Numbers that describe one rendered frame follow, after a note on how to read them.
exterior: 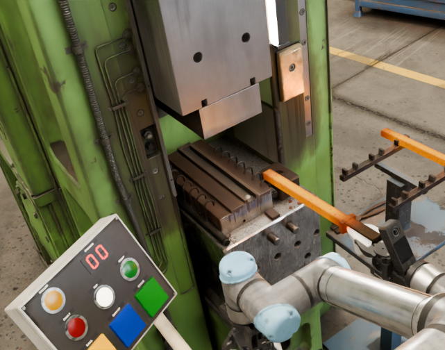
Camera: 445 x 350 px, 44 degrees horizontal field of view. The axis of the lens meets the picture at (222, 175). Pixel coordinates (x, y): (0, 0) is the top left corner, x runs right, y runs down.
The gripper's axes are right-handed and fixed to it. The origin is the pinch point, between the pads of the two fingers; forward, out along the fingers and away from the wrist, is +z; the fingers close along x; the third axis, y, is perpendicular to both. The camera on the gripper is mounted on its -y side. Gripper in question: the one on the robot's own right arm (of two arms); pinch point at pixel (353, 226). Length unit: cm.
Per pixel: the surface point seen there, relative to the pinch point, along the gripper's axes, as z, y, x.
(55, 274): 29, -8, -65
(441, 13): 221, 101, 321
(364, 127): 158, 115, 163
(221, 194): 50, 14, -8
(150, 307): 24, 13, -48
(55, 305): 25, -4, -68
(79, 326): 22, 3, -66
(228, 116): 41.3, -17.8, -5.8
